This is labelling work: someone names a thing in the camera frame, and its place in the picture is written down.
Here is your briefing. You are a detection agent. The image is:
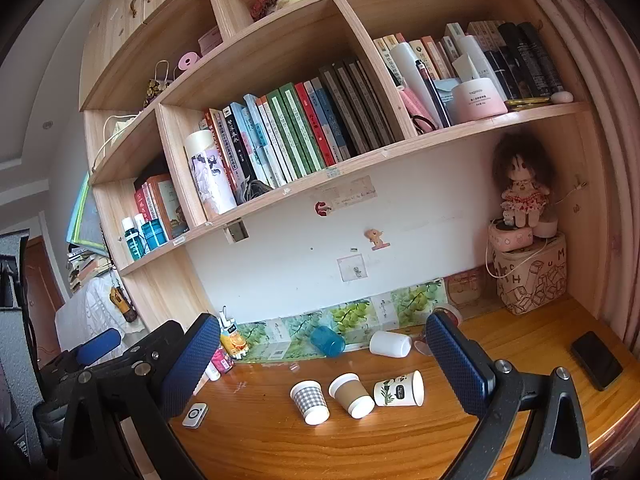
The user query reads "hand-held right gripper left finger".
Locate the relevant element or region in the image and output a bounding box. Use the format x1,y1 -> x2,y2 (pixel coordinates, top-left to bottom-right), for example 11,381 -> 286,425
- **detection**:
59,313 -> 222,480

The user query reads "teal bottle white cap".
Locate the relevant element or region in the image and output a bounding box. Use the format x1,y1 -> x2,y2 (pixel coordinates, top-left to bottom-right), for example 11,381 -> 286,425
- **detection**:
122,216 -> 144,262

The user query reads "red frilly scrunchie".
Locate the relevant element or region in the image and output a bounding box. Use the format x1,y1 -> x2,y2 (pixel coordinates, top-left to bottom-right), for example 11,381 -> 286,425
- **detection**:
249,0 -> 302,22

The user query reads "small white remote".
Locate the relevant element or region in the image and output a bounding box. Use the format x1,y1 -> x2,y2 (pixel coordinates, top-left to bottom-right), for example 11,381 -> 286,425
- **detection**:
181,402 -> 209,430

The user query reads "pink and white cream jar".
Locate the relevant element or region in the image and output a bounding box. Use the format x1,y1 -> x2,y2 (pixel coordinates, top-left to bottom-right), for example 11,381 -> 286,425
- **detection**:
451,76 -> 509,124

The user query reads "printed canvas storage bag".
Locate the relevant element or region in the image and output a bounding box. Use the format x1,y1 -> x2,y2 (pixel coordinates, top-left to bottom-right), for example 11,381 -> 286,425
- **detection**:
492,231 -> 569,316

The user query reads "brown hanging pendant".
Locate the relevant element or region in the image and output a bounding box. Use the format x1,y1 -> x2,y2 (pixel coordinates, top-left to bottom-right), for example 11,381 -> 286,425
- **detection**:
110,286 -> 138,324

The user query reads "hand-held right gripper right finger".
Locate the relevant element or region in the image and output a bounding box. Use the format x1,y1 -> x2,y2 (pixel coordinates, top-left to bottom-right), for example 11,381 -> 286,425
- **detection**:
425,309 -> 594,480

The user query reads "pink pencil pouch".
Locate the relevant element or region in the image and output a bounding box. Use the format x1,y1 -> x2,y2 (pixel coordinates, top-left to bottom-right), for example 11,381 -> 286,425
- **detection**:
398,86 -> 440,134

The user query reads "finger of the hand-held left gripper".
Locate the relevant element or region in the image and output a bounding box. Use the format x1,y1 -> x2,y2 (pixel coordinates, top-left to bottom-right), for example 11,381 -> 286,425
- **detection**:
123,319 -> 186,362
39,329 -> 122,387

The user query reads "row of green and grey books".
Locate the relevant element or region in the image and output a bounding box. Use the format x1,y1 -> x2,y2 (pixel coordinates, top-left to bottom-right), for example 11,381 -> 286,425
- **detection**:
199,54 -> 397,202

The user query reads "clear stemmed glass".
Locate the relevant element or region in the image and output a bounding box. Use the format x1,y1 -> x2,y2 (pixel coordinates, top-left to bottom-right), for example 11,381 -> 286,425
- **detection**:
414,304 -> 464,357

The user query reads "rolled printed poster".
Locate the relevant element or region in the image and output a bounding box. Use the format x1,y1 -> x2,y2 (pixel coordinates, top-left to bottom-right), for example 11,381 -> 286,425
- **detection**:
184,129 -> 239,217

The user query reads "white slim bottle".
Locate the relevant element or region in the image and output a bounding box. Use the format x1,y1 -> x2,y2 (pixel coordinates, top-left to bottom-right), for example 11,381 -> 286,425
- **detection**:
133,213 -> 151,254

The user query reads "wooden bookshelf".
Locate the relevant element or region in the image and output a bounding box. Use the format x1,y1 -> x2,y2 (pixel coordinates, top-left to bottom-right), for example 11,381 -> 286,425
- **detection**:
77,0 -> 608,333

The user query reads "pink small bottle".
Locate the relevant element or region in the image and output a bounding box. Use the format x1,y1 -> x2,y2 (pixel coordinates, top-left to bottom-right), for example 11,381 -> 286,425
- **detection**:
210,346 -> 235,375

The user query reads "teal squat jar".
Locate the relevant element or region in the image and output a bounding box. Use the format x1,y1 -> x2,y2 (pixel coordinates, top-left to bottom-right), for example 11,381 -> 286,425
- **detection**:
142,219 -> 169,251

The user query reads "black smartphone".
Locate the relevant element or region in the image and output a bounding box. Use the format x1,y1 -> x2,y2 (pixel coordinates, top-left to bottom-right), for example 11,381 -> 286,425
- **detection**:
570,330 -> 624,392

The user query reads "floral gift bag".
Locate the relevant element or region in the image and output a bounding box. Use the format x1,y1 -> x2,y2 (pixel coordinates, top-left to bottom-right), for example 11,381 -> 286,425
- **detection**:
143,60 -> 174,109

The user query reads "leaf print wall strip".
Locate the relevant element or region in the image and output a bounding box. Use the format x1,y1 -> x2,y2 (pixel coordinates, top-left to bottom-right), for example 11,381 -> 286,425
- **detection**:
235,278 -> 447,356

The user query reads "clear square wall sticker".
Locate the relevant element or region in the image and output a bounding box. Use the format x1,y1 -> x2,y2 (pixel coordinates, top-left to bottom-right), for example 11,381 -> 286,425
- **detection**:
336,254 -> 369,282

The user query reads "row of dark and tan books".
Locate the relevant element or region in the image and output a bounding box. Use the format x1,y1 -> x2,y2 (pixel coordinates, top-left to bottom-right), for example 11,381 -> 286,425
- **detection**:
372,21 -> 567,107

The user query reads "pile of papers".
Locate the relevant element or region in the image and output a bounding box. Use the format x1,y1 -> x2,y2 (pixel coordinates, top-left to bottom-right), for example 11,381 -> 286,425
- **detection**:
67,249 -> 115,293

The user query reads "white cable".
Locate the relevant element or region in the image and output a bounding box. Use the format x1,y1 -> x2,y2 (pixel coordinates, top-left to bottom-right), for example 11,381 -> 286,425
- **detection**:
484,237 -> 553,282

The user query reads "leaf print box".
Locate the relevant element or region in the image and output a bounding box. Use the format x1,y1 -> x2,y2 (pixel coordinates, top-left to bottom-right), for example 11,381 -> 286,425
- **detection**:
246,319 -> 293,362

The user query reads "brown paper cup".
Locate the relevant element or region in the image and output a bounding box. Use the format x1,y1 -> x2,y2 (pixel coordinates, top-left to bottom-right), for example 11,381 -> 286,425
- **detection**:
328,372 -> 376,420

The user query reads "plain white cup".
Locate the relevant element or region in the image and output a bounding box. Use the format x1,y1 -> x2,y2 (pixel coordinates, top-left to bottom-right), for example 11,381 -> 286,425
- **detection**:
369,330 -> 412,359

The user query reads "row of red books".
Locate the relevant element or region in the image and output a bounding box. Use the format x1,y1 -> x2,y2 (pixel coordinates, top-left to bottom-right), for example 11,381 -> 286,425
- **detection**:
133,173 -> 189,241

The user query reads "rolled white paper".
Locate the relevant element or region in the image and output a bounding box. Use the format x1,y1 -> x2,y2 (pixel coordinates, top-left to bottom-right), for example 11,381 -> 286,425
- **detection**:
389,42 -> 437,132

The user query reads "paper tape strip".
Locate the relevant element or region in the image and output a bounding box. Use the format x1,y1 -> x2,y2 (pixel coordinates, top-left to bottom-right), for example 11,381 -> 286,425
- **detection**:
334,190 -> 377,209

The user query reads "grey checked paper cup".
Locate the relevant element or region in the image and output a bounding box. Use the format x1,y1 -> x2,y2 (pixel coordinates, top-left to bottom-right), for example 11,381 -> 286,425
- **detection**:
290,379 -> 331,426

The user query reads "brown-haired plush doll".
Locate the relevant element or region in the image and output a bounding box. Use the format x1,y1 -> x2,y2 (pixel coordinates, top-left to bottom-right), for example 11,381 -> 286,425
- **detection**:
492,132 -> 557,229

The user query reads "pink music box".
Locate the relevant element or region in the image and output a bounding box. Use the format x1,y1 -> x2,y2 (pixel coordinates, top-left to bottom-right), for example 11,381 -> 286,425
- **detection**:
488,219 -> 535,253

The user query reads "blue plastic cup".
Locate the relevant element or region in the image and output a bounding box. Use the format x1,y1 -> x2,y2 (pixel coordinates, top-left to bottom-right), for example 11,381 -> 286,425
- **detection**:
309,325 -> 347,359

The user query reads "flat gold tin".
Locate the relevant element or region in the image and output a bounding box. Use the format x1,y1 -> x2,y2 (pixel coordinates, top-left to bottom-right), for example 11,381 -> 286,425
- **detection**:
504,97 -> 552,112

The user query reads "white cloth cover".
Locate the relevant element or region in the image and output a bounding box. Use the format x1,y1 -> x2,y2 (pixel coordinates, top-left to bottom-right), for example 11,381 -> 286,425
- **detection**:
54,274 -> 147,357

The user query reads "brown wooden door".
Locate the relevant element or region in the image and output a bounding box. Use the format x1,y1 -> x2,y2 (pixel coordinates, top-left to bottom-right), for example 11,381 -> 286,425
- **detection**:
24,236 -> 67,367

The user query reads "teal drawing board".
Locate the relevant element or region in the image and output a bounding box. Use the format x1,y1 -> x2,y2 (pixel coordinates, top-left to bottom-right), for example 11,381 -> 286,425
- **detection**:
66,171 -> 109,257

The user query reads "white green-print paper cup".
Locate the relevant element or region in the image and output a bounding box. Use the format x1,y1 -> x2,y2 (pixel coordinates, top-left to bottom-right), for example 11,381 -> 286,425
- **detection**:
373,370 -> 425,408

